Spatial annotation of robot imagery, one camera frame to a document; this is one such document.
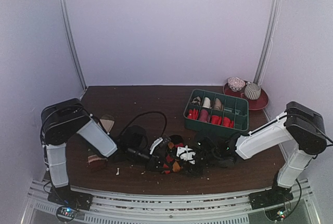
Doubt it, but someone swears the green divided organizer tray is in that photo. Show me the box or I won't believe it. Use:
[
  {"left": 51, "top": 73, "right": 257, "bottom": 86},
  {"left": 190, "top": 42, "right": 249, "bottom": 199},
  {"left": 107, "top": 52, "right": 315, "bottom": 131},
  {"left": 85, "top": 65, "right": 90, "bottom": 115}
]
[{"left": 183, "top": 89, "right": 249, "bottom": 138}]

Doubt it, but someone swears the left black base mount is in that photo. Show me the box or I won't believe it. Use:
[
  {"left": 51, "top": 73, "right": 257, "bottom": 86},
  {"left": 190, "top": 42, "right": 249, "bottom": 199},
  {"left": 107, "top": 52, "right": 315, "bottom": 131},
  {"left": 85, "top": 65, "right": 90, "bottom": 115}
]
[{"left": 47, "top": 189, "right": 93, "bottom": 223}]

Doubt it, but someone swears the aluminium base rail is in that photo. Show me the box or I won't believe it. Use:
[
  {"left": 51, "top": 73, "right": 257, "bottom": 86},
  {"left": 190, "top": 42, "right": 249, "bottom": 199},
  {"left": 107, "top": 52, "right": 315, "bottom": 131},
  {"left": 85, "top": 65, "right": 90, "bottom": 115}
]
[{"left": 18, "top": 179, "right": 324, "bottom": 223}]

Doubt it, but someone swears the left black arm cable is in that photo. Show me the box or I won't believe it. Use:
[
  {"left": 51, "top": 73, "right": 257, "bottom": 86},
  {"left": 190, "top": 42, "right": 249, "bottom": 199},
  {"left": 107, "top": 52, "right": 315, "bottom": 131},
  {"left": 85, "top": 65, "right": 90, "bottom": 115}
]
[{"left": 118, "top": 111, "right": 167, "bottom": 141}]

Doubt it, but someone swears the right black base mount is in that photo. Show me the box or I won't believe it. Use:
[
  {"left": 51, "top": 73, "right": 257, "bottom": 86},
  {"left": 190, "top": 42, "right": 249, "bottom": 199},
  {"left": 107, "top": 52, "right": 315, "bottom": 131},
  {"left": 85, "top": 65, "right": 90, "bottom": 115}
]
[{"left": 249, "top": 186, "right": 293, "bottom": 221}]

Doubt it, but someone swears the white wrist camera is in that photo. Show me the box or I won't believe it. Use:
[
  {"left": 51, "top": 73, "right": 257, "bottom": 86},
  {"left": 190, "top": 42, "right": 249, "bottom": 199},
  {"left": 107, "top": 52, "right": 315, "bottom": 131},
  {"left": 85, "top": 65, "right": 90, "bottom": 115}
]
[
  {"left": 176, "top": 146, "right": 196, "bottom": 165},
  {"left": 149, "top": 137, "right": 163, "bottom": 155}
]

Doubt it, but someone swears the red zigzag rolled sock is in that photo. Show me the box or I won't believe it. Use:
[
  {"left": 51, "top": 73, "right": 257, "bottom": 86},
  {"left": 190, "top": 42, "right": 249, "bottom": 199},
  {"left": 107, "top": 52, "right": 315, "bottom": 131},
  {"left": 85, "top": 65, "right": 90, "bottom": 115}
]
[{"left": 187, "top": 109, "right": 199, "bottom": 120}]

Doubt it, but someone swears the grey striped cup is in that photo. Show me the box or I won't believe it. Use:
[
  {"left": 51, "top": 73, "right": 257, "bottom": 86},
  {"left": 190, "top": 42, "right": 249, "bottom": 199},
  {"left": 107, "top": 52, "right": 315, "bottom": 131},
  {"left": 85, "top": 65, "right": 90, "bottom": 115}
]
[{"left": 244, "top": 83, "right": 261, "bottom": 100}]

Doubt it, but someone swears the left aluminium frame post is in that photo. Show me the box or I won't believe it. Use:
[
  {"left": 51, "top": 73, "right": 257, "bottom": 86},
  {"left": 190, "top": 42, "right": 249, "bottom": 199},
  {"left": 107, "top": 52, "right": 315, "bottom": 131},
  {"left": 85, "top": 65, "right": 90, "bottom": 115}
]
[{"left": 59, "top": 0, "right": 87, "bottom": 91}]

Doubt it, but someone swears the right aluminium frame post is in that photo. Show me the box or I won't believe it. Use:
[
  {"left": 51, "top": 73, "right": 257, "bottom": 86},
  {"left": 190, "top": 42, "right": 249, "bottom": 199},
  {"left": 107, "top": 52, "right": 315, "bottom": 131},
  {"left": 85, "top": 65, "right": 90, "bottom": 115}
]
[{"left": 253, "top": 0, "right": 281, "bottom": 85}]

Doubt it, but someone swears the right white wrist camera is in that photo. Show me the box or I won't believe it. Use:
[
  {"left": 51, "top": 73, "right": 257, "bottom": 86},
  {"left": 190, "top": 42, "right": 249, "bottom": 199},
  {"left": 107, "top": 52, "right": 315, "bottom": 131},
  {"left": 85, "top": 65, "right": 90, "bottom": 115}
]
[{"left": 176, "top": 146, "right": 196, "bottom": 165}]

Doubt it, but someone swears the black argyle sock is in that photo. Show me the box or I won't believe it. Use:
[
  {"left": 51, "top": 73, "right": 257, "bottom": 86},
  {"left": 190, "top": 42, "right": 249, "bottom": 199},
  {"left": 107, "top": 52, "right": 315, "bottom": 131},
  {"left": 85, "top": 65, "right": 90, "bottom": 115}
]
[{"left": 160, "top": 135, "right": 185, "bottom": 175}]

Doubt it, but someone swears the maroon rolled sock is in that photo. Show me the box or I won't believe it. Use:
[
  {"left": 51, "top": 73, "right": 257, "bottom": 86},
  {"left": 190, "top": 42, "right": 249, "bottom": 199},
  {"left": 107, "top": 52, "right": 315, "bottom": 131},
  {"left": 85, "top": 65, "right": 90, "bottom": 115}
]
[{"left": 198, "top": 109, "right": 210, "bottom": 123}]

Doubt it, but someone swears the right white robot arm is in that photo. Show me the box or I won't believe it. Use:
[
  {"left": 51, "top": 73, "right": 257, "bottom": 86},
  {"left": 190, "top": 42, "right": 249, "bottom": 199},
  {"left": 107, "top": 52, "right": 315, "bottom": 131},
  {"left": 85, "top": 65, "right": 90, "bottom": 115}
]
[{"left": 194, "top": 101, "right": 332, "bottom": 204}]

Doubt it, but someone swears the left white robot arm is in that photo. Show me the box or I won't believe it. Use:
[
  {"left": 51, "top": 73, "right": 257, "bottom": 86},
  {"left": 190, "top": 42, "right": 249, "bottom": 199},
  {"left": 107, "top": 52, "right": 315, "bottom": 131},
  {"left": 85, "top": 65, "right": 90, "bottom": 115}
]
[{"left": 40, "top": 98, "right": 158, "bottom": 205}]

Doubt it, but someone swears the pink patterned bowl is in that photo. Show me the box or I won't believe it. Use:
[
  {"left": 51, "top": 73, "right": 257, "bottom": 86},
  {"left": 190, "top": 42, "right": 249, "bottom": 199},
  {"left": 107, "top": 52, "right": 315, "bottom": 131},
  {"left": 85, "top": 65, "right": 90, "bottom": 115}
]
[{"left": 227, "top": 77, "right": 246, "bottom": 92}]

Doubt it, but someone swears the tan rolled sock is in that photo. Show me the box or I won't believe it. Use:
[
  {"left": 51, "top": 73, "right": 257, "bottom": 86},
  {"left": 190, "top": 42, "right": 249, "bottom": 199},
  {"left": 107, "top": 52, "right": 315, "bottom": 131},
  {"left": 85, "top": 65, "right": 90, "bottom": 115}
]
[{"left": 212, "top": 98, "right": 223, "bottom": 111}]

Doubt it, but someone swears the red and beige sock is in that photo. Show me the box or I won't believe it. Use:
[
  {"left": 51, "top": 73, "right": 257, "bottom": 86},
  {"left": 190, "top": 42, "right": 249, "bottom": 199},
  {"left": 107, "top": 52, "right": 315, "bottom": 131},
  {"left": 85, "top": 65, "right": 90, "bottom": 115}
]
[{"left": 222, "top": 117, "right": 234, "bottom": 128}]

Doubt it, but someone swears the black beige patterned rolled sock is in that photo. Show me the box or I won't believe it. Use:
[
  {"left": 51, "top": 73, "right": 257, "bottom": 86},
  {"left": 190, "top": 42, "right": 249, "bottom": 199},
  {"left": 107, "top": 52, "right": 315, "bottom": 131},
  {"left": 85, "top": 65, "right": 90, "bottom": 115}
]
[{"left": 191, "top": 96, "right": 201, "bottom": 106}]

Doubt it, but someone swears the red round plate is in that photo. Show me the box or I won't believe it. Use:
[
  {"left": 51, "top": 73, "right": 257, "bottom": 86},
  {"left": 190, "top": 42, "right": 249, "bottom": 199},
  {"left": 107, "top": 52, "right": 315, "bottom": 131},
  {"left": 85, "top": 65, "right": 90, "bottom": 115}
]
[{"left": 223, "top": 82, "right": 269, "bottom": 111}]

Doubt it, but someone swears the aluminium frame post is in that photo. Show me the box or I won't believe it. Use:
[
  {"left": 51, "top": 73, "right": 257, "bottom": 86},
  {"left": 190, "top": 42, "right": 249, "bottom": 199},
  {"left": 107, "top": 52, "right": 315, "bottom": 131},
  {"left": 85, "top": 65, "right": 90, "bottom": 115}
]
[
  {"left": 59, "top": 0, "right": 87, "bottom": 91},
  {"left": 253, "top": 0, "right": 281, "bottom": 85}
]

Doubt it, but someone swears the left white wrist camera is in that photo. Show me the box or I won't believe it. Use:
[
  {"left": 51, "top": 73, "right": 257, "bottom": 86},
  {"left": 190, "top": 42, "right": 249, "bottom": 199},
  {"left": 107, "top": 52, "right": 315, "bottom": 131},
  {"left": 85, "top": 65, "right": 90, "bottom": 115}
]
[{"left": 149, "top": 137, "right": 163, "bottom": 155}]

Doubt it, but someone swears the cream rolled sock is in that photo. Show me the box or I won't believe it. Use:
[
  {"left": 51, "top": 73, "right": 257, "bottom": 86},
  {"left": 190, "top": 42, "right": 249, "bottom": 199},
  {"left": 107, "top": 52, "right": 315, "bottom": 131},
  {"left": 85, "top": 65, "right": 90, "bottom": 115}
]
[{"left": 202, "top": 97, "right": 211, "bottom": 109}]

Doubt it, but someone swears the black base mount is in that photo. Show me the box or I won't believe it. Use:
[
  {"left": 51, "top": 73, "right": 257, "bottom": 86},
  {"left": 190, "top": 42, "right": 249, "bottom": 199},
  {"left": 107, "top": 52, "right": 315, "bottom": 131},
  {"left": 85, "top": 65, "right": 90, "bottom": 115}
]
[
  {"left": 249, "top": 186, "right": 293, "bottom": 221},
  {"left": 47, "top": 189, "right": 93, "bottom": 223}
]

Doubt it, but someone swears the red rolled sock in tray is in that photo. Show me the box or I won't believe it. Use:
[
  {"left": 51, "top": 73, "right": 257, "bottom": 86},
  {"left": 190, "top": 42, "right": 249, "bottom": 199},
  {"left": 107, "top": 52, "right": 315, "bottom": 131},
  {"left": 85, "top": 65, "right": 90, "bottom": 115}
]
[{"left": 210, "top": 115, "right": 222, "bottom": 125}]

